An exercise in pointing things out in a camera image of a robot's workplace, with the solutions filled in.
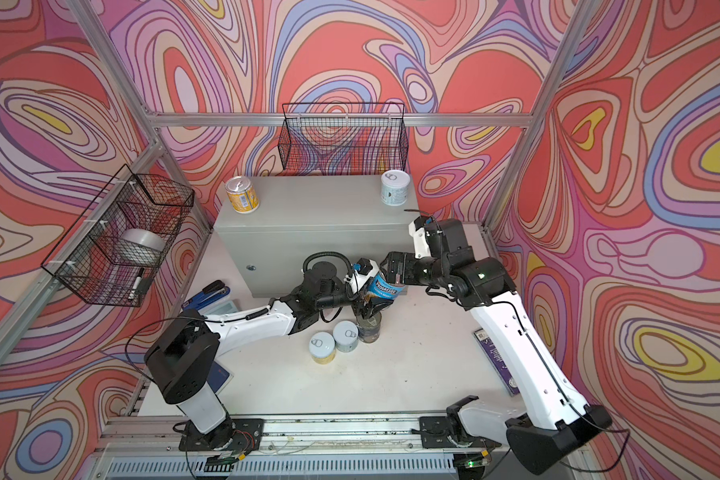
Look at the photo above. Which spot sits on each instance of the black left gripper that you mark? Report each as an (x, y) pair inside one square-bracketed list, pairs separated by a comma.
[(367, 311)]

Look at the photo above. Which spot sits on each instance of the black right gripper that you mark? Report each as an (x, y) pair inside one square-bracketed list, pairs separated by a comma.
[(407, 260)]

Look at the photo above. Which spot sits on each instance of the blue label large can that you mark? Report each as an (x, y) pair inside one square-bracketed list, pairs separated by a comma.
[(378, 289)]

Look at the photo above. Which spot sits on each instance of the dark tomato can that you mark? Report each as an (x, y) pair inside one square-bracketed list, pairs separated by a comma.
[(369, 328)]

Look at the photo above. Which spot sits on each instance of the pale green white can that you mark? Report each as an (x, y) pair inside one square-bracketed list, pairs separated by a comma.
[(394, 187)]

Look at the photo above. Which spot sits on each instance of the yellow corn can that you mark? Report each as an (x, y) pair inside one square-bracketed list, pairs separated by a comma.
[(241, 194)]

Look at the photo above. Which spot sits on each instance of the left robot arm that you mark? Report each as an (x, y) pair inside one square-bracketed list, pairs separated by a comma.
[(180, 360)]

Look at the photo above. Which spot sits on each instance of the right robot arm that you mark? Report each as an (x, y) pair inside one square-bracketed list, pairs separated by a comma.
[(555, 419)]

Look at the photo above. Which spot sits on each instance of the light blue white can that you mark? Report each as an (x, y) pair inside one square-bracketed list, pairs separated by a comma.
[(346, 336)]

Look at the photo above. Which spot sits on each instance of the white yellow can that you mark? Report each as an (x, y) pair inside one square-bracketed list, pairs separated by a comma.
[(322, 347)]

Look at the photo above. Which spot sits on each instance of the grey metal cabinet box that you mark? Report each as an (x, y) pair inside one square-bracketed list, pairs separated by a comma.
[(302, 215)]

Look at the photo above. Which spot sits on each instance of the mint green calculator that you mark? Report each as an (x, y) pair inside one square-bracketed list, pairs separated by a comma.
[(222, 308)]

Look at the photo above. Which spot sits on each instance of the purple packet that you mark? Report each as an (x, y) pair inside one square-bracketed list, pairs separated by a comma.
[(496, 360)]

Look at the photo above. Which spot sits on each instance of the blue black stapler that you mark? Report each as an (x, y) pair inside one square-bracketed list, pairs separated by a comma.
[(208, 295)]

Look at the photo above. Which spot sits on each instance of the dark blue notebook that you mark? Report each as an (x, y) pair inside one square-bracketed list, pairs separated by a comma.
[(218, 377)]

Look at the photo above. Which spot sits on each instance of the black marker pen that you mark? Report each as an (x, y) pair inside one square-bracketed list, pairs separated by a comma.
[(133, 292)]

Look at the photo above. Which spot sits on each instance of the black wire basket back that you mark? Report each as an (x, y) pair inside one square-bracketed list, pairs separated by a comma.
[(343, 138)]

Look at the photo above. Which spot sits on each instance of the black wire basket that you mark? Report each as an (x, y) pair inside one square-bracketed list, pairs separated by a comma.
[(137, 218), (343, 138)]

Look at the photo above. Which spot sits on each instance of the black wire basket left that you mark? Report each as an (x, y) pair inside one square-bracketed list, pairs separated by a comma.
[(137, 218)]

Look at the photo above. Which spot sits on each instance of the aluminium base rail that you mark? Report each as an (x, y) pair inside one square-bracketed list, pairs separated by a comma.
[(310, 446)]

